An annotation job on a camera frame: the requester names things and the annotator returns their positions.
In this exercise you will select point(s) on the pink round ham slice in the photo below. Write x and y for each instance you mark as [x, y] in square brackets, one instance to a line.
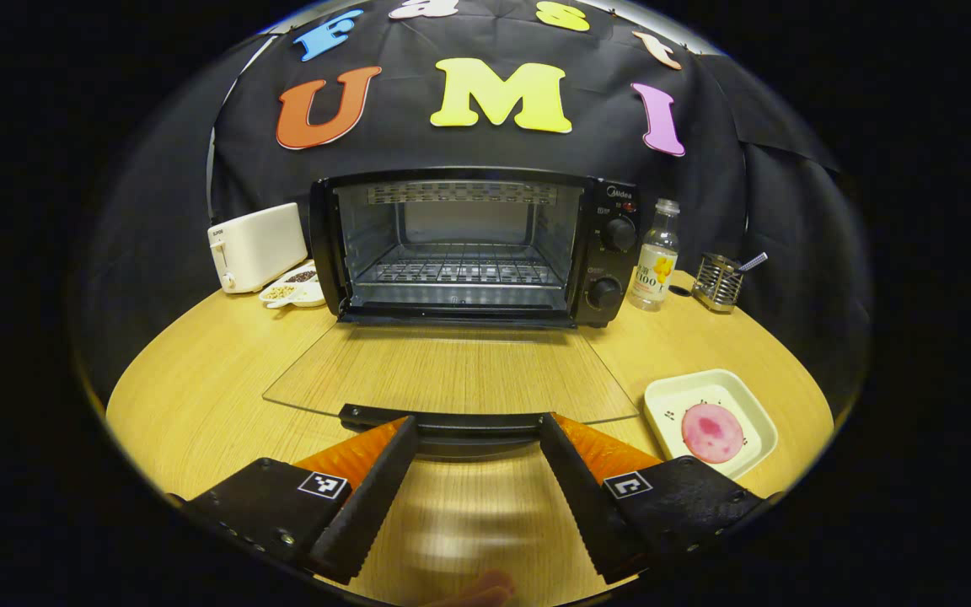
[711, 432]

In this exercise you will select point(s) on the clear bottle with yellow label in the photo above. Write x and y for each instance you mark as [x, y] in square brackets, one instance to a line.
[654, 261]

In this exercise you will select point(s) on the white square plate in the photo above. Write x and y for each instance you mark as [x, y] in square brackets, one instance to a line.
[738, 396]

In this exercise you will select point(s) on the white toaster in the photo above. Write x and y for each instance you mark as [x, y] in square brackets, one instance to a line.
[258, 249]

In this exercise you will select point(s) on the white divided snack dish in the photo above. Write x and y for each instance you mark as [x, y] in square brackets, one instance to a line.
[293, 287]

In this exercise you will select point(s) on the black electric oven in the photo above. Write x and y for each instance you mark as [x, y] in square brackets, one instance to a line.
[612, 253]

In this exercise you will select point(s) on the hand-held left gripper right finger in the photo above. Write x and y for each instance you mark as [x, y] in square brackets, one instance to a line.
[582, 493]

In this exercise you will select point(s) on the small black bottle cap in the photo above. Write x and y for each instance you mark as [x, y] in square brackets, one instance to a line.
[680, 291]

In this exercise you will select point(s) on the black backdrop cloth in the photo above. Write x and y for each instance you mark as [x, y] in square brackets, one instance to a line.
[452, 147]

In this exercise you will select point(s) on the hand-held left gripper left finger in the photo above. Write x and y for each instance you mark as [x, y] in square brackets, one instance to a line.
[367, 497]

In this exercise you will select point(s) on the metal mesh utensil holder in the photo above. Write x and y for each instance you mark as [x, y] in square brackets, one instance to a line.
[716, 285]

